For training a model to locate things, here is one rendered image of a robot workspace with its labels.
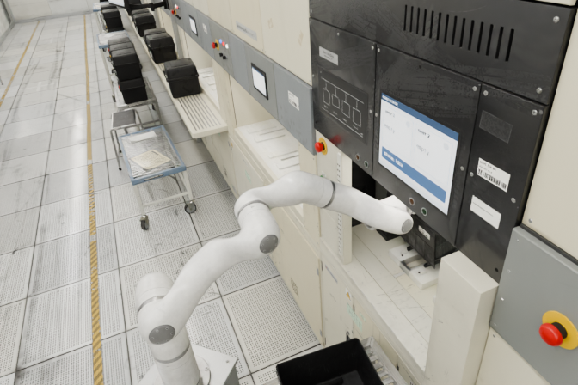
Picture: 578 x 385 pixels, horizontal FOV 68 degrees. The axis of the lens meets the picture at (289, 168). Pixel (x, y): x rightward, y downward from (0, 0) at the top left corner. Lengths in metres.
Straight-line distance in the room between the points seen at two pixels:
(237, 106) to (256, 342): 1.50
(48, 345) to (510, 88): 2.82
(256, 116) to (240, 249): 1.90
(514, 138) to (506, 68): 0.12
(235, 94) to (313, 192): 1.77
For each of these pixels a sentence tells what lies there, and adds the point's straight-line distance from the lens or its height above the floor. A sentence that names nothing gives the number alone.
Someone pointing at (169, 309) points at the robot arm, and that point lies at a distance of 1.28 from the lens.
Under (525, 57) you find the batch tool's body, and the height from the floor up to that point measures 1.87.
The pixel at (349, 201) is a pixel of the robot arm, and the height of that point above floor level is 1.33.
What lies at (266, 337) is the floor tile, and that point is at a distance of 2.66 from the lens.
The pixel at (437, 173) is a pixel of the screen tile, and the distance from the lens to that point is 1.03.
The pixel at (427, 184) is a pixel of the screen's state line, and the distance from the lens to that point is 1.08.
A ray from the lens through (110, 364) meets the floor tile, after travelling 2.81.
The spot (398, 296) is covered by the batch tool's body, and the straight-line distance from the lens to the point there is 1.67.
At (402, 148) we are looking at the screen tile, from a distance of 1.12.
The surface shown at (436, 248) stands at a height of 1.05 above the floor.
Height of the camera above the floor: 2.10
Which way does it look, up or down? 31 degrees down
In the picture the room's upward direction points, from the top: 5 degrees counter-clockwise
